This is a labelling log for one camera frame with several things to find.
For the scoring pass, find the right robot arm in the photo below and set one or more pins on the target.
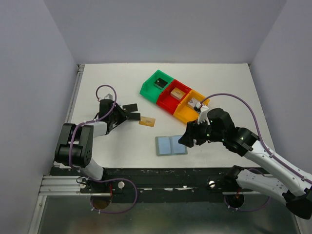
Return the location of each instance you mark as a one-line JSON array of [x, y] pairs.
[[288, 184]]

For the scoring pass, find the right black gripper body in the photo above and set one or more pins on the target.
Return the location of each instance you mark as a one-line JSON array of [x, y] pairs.
[[204, 132]]

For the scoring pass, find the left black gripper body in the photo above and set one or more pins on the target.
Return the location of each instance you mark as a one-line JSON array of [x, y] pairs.
[[115, 117]]

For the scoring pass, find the black card in green bin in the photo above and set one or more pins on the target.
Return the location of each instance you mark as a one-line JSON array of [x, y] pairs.
[[160, 83]]

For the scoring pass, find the blue card sleeve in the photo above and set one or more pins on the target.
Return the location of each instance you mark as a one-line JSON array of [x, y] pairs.
[[170, 145]]

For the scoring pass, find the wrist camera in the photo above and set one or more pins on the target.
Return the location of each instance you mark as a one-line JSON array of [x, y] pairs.
[[108, 96], [202, 112]]

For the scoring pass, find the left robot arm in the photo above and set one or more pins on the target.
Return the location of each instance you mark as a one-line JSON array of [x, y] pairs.
[[75, 143]]

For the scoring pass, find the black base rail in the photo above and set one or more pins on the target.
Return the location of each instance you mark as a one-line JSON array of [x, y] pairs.
[[157, 185]]

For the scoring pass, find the tan card in red bin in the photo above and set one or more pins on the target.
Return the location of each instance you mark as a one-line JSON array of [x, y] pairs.
[[177, 93]]

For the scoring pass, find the aluminium side rail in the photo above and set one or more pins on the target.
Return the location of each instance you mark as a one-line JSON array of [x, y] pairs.
[[64, 185]]

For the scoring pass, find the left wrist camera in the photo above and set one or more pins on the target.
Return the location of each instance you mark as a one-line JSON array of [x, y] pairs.
[[108, 96]]

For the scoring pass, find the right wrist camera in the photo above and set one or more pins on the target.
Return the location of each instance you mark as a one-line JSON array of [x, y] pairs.
[[202, 112]]

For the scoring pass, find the grey-green card holder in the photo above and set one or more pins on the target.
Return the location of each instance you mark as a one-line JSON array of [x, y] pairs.
[[171, 145]]

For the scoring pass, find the yellow plastic bin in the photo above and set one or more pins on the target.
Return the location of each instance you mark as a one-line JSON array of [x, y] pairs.
[[184, 112]]

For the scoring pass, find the black credit card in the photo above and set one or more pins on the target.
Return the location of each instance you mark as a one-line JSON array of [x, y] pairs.
[[130, 108], [134, 116]]

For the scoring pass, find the tan gold credit card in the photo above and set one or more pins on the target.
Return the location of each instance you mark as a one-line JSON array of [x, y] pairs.
[[147, 121]]

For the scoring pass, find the green plastic bin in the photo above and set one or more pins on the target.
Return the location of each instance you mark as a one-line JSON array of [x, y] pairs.
[[149, 90]]

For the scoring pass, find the red plastic bin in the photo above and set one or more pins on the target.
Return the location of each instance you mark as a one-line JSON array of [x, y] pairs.
[[169, 103]]

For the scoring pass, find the white card in yellow bin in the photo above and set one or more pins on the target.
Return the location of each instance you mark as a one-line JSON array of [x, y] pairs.
[[194, 103]]

